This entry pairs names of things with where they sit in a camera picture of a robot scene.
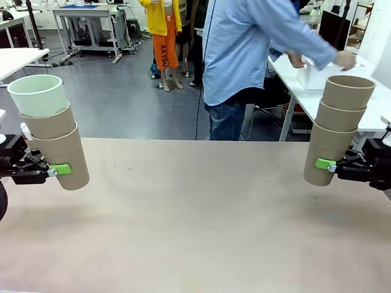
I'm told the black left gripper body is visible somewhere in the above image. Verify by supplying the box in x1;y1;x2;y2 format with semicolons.
0;133;46;186

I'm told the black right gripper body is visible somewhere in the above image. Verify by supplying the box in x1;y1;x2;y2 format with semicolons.
362;137;391;190

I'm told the brown paper cup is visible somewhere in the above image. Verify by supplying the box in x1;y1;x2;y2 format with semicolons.
30;121;90;192
303;121;358;187
314;99;367;132
320;75;376;110
20;100;77;140

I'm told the white paper cup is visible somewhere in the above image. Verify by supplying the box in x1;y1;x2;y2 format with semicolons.
7;74;70;118

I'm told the white plastic basket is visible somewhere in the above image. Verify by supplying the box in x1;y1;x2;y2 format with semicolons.
296;56;346;91

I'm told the person's left forearm blue sleeve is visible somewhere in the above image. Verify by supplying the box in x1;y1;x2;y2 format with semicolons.
268;45;290;57

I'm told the person's right forearm blue sleeve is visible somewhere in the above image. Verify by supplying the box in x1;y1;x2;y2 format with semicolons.
290;23;339;73

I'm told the person's right hand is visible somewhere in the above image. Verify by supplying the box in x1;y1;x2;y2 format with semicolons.
332;50;357;73

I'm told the person's left hand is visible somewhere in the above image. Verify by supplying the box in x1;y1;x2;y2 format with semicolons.
285;50;307;70

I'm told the white desk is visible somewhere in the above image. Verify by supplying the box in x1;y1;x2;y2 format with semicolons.
0;48;50;85

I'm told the white table with rounded corner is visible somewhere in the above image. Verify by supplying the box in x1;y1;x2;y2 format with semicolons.
267;54;391;142

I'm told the desk with dark drawers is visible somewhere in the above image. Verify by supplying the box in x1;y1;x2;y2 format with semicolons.
0;12;33;49

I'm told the black tripod pole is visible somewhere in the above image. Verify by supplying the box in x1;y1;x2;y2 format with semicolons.
26;0;45;51

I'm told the black monitor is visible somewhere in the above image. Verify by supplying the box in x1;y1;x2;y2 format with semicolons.
318;10;351;52

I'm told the person in blue shirt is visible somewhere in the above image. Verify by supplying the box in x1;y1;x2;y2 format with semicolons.
202;0;338;141

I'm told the mannequin in yellow jacket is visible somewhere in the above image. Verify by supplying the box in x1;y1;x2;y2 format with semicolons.
137;0;184;92

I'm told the person in dark skirt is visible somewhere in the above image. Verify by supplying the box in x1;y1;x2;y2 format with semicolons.
175;0;205;88

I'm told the white table with metal frame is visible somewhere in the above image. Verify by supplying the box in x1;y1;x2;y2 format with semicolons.
51;3;131;65

